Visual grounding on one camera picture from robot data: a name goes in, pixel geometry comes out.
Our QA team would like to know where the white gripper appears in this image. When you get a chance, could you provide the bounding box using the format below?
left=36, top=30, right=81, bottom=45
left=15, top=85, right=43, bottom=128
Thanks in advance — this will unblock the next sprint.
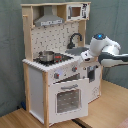
left=81, top=51, right=97, bottom=63

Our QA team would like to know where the white oven door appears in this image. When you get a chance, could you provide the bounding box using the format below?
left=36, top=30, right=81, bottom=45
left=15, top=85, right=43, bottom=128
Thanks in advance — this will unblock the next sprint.
left=49, top=78, right=89, bottom=123

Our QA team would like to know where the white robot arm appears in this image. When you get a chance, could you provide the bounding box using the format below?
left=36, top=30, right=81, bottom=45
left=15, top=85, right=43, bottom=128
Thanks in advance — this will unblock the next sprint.
left=81, top=33, right=128, bottom=67

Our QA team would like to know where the wooden toy kitchen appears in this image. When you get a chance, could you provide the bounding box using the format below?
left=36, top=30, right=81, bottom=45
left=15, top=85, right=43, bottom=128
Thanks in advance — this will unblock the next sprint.
left=20, top=1, right=107, bottom=128

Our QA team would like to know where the white fridge door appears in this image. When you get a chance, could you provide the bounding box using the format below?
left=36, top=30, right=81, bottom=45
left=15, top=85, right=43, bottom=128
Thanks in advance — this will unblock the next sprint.
left=80, top=61, right=102, bottom=102

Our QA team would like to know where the grey toy sink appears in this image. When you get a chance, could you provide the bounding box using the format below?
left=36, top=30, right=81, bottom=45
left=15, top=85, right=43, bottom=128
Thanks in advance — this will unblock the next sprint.
left=66, top=47, right=88, bottom=56

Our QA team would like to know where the red right stove knob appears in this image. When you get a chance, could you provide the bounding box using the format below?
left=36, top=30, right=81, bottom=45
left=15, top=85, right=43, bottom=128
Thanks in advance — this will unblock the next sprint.
left=72, top=66, right=78, bottom=72

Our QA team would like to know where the red stove knob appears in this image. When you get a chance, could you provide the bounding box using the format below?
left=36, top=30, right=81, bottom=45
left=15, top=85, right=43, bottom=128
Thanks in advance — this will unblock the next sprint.
left=54, top=73, right=60, bottom=79
left=72, top=66, right=78, bottom=72

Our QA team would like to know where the black toy faucet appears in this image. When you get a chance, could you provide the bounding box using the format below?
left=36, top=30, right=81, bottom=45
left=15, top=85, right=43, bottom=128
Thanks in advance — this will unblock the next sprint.
left=67, top=33, right=82, bottom=49

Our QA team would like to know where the black toy stovetop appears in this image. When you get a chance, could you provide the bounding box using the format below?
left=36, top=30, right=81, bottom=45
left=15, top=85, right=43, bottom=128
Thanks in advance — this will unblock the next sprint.
left=34, top=53, right=71, bottom=67

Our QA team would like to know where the red left stove knob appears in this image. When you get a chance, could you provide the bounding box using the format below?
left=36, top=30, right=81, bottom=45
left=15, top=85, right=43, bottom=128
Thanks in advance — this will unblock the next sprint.
left=54, top=73, right=60, bottom=79

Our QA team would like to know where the silver toy pot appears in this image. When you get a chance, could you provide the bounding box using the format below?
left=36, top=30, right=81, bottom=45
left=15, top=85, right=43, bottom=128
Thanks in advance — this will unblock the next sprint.
left=39, top=51, right=54, bottom=62

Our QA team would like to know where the toy microwave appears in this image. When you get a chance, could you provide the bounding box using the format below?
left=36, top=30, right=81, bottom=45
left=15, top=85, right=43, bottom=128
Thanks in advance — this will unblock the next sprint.
left=67, top=3, right=89, bottom=21

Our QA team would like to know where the grey range hood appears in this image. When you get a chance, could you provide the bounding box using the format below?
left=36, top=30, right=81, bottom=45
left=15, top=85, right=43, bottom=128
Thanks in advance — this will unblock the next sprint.
left=34, top=5, right=64, bottom=27

